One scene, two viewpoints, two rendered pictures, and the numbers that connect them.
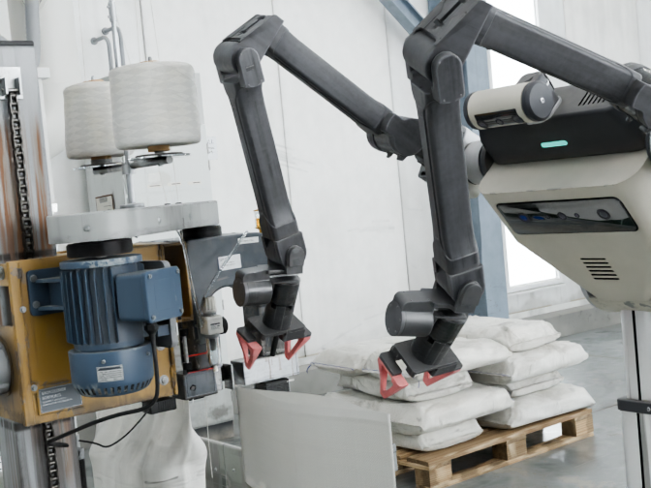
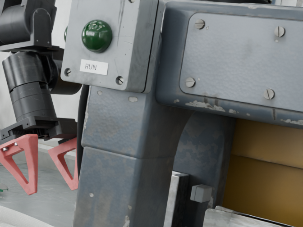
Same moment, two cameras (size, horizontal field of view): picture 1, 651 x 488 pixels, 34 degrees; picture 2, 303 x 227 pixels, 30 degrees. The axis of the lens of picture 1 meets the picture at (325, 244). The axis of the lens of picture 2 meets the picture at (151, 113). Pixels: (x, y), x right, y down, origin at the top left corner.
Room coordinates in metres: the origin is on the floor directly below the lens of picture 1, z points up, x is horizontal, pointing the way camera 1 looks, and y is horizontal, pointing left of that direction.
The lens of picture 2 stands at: (2.88, -0.09, 1.25)
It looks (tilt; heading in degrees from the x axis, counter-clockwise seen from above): 3 degrees down; 155
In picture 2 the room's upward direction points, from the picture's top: 9 degrees clockwise
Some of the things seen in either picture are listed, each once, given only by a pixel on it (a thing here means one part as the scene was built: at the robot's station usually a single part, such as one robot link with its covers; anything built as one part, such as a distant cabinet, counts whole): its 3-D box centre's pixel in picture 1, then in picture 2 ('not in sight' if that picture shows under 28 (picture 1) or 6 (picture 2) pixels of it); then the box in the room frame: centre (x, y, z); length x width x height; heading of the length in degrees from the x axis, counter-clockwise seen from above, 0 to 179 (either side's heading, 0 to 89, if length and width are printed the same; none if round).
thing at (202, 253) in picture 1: (205, 290); (262, 135); (2.37, 0.28, 1.21); 0.30 x 0.25 x 0.30; 36
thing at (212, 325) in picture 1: (213, 333); not in sight; (2.17, 0.25, 1.14); 0.05 x 0.04 x 0.16; 126
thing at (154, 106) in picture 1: (154, 106); not in sight; (2.03, 0.30, 1.61); 0.17 x 0.17 x 0.17
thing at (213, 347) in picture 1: (213, 350); not in sight; (2.16, 0.25, 1.11); 0.03 x 0.03 x 0.06
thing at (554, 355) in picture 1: (519, 359); not in sight; (5.44, -0.95, 0.44); 0.68 x 0.44 x 0.15; 126
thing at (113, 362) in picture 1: (108, 324); not in sight; (1.93, 0.41, 1.21); 0.15 x 0.15 x 0.25
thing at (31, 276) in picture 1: (67, 289); not in sight; (1.98, 0.49, 1.27); 0.12 x 0.09 x 0.09; 126
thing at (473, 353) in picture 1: (437, 356); not in sight; (5.06, -0.49, 0.56); 0.66 x 0.42 x 0.15; 126
